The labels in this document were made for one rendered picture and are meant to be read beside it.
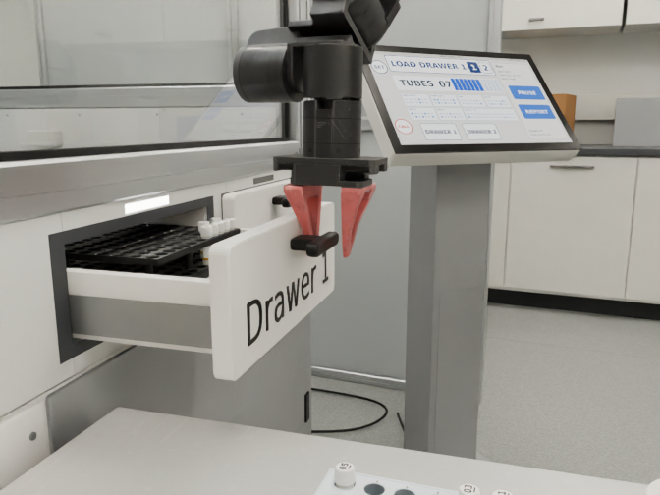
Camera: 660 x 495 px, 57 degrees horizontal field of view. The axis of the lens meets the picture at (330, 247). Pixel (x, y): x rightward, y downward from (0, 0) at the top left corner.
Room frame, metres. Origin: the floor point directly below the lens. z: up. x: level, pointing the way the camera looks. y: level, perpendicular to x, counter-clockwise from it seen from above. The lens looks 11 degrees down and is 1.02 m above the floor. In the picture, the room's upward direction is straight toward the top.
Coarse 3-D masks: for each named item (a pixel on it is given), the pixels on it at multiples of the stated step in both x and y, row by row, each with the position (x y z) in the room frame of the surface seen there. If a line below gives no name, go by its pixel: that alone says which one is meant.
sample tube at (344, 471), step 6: (336, 468) 0.34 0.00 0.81; (342, 468) 0.34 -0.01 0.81; (348, 468) 0.34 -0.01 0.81; (354, 468) 0.34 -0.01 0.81; (336, 474) 0.34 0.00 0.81; (342, 474) 0.34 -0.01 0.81; (348, 474) 0.34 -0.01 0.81; (354, 474) 0.34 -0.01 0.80; (336, 480) 0.34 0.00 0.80; (342, 480) 0.34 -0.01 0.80; (348, 480) 0.34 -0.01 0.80; (354, 480) 0.34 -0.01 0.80; (336, 486) 0.34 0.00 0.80; (342, 486) 0.34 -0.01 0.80; (348, 486) 0.34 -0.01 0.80
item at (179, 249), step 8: (224, 232) 0.67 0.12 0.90; (232, 232) 0.68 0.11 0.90; (240, 232) 0.70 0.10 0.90; (192, 240) 0.62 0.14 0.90; (200, 240) 0.63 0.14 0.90; (208, 240) 0.62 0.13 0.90; (216, 240) 0.64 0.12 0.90; (168, 248) 0.58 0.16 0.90; (176, 248) 0.59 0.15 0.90; (184, 248) 0.58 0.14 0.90; (192, 248) 0.59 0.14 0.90; (200, 248) 0.61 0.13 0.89; (144, 256) 0.54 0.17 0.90; (152, 256) 0.54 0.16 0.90; (160, 256) 0.54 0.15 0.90; (168, 256) 0.55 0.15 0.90; (176, 256) 0.56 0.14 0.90; (144, 264) 0.53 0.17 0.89; (152, 264) 0.53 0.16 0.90; (160, 264) 0.53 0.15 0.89
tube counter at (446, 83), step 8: (440, 80) 1.46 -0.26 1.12; (448, 80) 1.47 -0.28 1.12; (456, 80) 1.48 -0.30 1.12; (464, 80) 1.49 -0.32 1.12; (472, 80) 1.50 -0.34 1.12; (480, 80) 1.51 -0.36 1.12; (488, 80) 1.52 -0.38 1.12; (496, 80) 1.53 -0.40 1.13; (448, 88) 1.45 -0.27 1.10; (456, 88) 1.46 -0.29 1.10; (464, 88) 1.47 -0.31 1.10; (472, 88) 1.48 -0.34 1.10; (480, 88) 1.49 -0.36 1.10; (488, 88) 1.50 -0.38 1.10; (496, 88) 1.51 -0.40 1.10
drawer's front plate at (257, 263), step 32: (288, 224) 0.57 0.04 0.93; (320, 224) 0.67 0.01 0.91; (224, 256) 0.45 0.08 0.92; (256, 256) 0.50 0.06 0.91; (288, 256) 0.57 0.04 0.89; (320, 256) 0.67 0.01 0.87; (224, 288) 0.45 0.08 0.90; (256, 288) 0.50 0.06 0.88; (320, 288) 0.67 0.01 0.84; (224, 320) 0.45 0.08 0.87; (256, 320) 0.49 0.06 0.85; (288, 320) 0.57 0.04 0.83; (224, 352) 0.45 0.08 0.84; (256, 352) 0.49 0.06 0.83
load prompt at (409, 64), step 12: (396, 60) 1.45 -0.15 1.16; (408, 60) 1.46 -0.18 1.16; (420, 60) 1.48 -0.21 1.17; (432, 60) 1.49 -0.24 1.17; (444, 60) 1.51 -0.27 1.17; (456, 60) 1.53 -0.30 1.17; (468, 60) 1.54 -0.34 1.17; (480, 60) 1.56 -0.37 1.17; (408, 72) 1.44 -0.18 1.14; (420, 72) 1.45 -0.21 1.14; (432, 72) 1.47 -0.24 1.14; (444, 72) 1.48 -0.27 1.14; (456, 72) 1.50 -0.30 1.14; (468, 72) 1.51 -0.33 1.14; (480, 72) 1.53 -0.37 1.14; (492, 72) 1.55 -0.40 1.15
